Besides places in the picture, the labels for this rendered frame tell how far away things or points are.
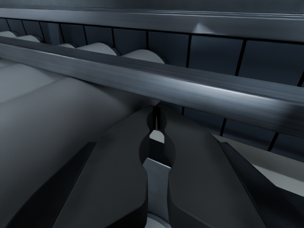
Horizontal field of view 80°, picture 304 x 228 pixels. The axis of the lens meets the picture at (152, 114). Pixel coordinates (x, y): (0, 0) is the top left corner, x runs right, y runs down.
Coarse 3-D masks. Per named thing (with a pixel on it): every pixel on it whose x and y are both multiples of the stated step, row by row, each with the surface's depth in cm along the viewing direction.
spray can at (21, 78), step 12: (84, 48) 16; (96, 48) 17; (108, 48) 17; (0, 72) 11; (12, 72) 11; (24, 72) 12; (36, 72) 12; (48, 72) 13; (0, 84) 11; (12, 84) 11; (24, 84) 11; (36, 84) 12; (0, 96) 10; (12, 96) 11
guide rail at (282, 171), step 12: (156, 120) 17; (156, 132) 16; (240, 144) 14; (252, 156) 13; (264, 156) 13; (276, 156) 13; (264, 168) 12; (276, 168) 12; (288, 168) 12; (300, 168) 12; (276, 180) 12; (288, 180) 12; (300, 180) 11; (300, 192) 11
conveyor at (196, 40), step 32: (32, 32) 24; (64, 32) 21; (96, 32) 18; (128, 32) 16; (160, 32) 15; (192, 64) 15; (224, 64) 14; (256, 64) 12; (288, 64) 12; (224, 128) 16; (256, 128) 15
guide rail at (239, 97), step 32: (32, 64) 12; (64, 64) 10; (96, 64) 9; (128, 64) 8; (160, 64) 8; (160, 96) 8; (192, 96) 7; (224, 96) 6; (256, 96) 6; (288, 96) 5; (288, 128) 6
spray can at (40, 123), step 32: (32, 96) 8; (64, 96) 9; (96, 96) 10; (128, 96) 11; (0, 128) 7; (32, 128) 7; (64, 128) 8; (96, 128) 9; (0, 160) 6; (32, 160) 7; (64, 160) 8; (0, 192) 6; (32, 192) 7; (0, 224) 6
